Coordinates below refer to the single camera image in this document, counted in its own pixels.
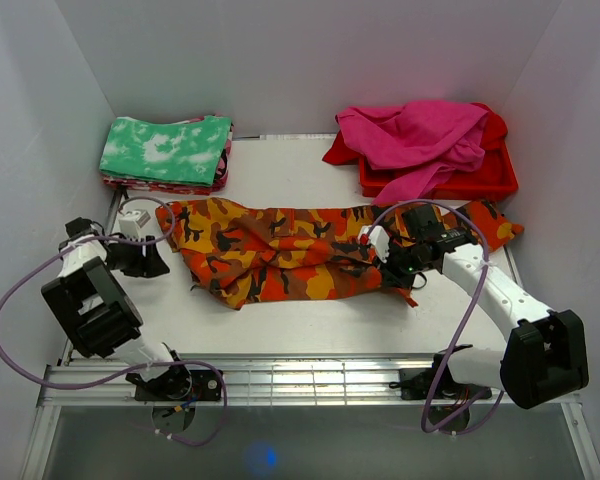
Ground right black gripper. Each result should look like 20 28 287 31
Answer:
372 240 431 290

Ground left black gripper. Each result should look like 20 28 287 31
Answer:
105 233 170 279

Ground orange camouflage trousers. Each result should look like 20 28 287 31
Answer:
154 197 525 312

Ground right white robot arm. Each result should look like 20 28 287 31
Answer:
359 199 589 409

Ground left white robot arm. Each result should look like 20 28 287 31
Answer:
41 210 193 400

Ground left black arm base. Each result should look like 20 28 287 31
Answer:
125 366 221 403

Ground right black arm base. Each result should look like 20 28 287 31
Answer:
389 368 492 402

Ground pink patterned folded trousers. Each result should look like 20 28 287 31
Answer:
99 115 236 194

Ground red plastic tray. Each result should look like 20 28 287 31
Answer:
358 138 518 202

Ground red garment in tray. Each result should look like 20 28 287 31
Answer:
323 100 507 170

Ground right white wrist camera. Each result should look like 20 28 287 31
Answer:
358 225 391 263

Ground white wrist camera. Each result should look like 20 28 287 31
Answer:
118 209 151 241
358 225 391 263

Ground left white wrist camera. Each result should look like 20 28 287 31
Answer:
118 209 151 241

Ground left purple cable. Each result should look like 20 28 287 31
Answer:
0 197 229 448

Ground purple cable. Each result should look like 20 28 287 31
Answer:
0 197 229 448
369 199 506 435

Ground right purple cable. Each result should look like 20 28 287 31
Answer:
369 199 506 435

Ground aluminium rail frame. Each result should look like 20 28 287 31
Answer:
19 189 600 480

